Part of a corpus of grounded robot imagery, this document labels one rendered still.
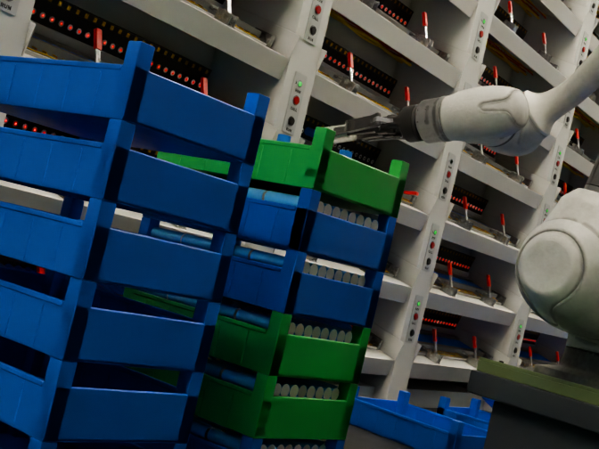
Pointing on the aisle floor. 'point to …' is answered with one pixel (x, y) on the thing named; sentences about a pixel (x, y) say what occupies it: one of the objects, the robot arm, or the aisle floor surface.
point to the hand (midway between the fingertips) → (339, 134)
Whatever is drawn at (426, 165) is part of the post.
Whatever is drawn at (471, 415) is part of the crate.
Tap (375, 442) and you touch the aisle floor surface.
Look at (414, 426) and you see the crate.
